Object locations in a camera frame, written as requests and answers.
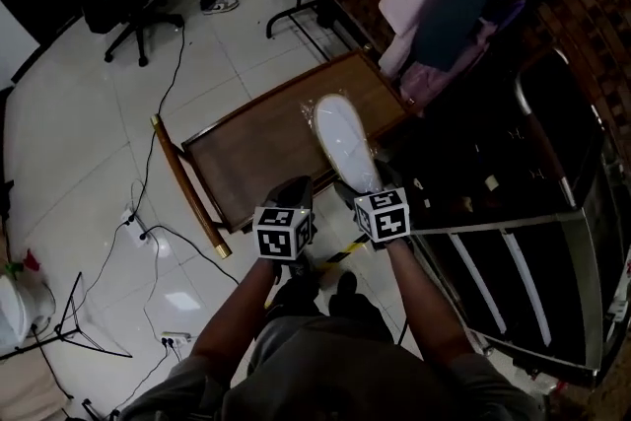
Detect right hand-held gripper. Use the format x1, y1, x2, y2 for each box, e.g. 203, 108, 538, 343
334, 160, 413, 251

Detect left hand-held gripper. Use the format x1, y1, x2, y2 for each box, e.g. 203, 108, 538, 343
251, 175, 317, 262

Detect wooden framed board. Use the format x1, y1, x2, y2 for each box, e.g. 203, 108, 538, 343
150, 47, 415, 260

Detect white slipper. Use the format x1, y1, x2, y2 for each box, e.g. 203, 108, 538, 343
300, 91, 390, 193

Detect metal cart with trays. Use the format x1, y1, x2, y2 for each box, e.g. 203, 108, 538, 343
388, 46, 631, 390

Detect person's right forearm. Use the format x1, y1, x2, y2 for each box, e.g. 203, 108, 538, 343
386, 239, 474, 371

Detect person's left forearm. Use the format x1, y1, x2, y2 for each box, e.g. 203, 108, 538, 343
189, 255, 297, 376

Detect person's black trousers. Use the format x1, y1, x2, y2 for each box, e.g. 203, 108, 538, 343
265, 270, 395, 346

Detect person's grey shirt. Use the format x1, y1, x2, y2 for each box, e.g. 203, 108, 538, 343
117, 315, 548, 421

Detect black office chair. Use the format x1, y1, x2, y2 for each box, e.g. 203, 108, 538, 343
81, 0, 186, 68

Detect light tube stand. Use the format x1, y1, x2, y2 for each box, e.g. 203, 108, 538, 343
0, 270, 134, 361

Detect red green small item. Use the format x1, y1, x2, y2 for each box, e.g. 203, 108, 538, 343
4, 248, 43, 275

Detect beige partition panel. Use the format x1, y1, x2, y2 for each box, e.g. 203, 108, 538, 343
0, 349, 70, 421

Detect black floor cable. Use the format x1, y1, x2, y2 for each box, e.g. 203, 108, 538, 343
128, 24, 187, 226
140, 224, 242, 286

